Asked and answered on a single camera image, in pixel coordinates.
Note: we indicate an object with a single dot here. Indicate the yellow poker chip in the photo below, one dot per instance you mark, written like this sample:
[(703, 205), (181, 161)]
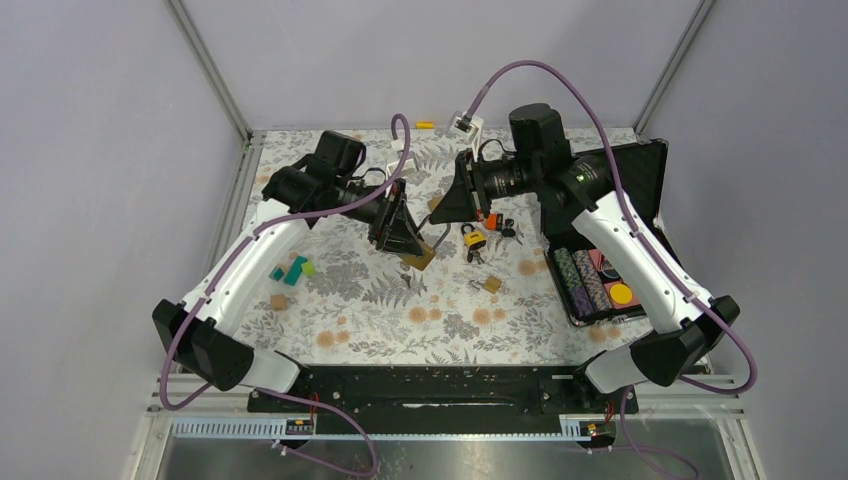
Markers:
[(620, 295)]

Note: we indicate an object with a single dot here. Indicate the black poker chip case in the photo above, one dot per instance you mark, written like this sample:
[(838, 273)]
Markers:
[(581, 273)]

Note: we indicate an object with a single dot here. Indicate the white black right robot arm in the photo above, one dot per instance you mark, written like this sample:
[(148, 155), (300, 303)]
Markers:
[(687, 320)]

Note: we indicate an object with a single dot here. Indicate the teal long block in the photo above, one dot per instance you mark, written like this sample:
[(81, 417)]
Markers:
[(295, 271)]

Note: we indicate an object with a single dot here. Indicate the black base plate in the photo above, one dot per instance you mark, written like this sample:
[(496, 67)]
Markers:
[(457, 393)]

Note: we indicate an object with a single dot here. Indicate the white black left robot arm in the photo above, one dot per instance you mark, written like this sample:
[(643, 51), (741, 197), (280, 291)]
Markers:
[(198, 332)]

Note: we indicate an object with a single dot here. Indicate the large brass padlock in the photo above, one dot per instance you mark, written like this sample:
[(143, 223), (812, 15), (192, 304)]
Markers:
[(428, 252)]

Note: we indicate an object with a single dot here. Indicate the yellow black padlock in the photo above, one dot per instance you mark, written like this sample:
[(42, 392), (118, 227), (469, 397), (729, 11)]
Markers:
[(474, 241)]

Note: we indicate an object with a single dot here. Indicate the black keys bunch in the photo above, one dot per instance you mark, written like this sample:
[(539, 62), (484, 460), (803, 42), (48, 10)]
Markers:
[(509, 234)]

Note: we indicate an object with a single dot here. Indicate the floral patterned mat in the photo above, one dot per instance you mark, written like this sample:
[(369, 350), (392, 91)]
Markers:
[(360, 308)]

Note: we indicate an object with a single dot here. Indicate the wooden cube block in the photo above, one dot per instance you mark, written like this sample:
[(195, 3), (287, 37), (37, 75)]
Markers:
[(279, 302)]

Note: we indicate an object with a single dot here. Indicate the white slotted cable duct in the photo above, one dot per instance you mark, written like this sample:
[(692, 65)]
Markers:
[(326, 427)]

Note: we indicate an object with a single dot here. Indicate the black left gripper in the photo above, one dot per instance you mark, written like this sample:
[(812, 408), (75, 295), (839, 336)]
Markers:
[(401, 237)]

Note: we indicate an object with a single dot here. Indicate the orange padlock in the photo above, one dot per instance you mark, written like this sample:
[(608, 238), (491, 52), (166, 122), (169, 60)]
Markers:
[(494, 222)]

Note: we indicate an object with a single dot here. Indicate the teal small block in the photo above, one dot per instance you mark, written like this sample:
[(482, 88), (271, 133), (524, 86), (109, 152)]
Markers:
[(277, 274)]

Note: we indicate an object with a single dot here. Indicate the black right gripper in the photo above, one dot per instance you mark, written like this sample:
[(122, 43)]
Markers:
[(463, 199)]

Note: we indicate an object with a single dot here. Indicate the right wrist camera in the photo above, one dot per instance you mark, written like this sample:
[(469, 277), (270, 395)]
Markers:
[(466, 127)]

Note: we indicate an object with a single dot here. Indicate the small brass padlock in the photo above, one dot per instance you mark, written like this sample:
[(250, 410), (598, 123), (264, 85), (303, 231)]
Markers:
[(491, 284)]

